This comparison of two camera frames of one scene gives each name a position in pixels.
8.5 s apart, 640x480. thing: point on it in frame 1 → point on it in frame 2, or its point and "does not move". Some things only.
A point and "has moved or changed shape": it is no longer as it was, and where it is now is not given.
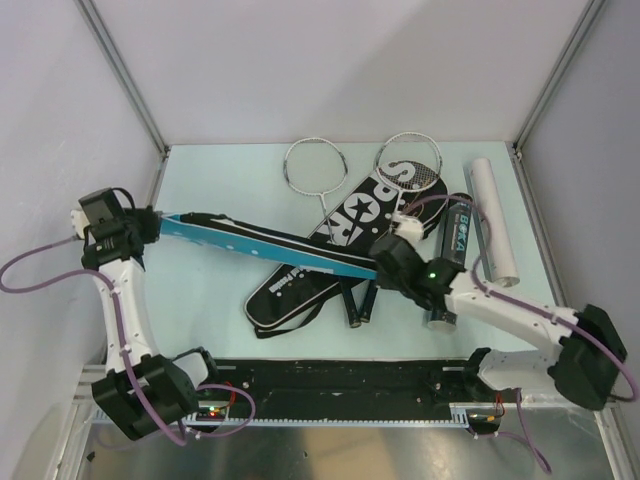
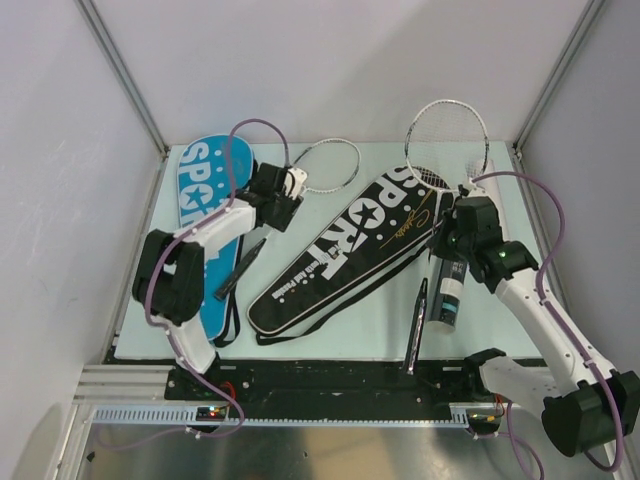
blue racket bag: x=272 y=246 → x=215 y=171
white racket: x=405 y=163 → x=447 y=148
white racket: x=319 y=167 has moved or changed shape
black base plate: x=343 y=387 does not move
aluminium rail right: x=538 y=220 does not move
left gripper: x=150 y=221 → x=281 y=222
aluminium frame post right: x=584 y=27 does not move
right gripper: x=382 y=279 → x=437 y=243
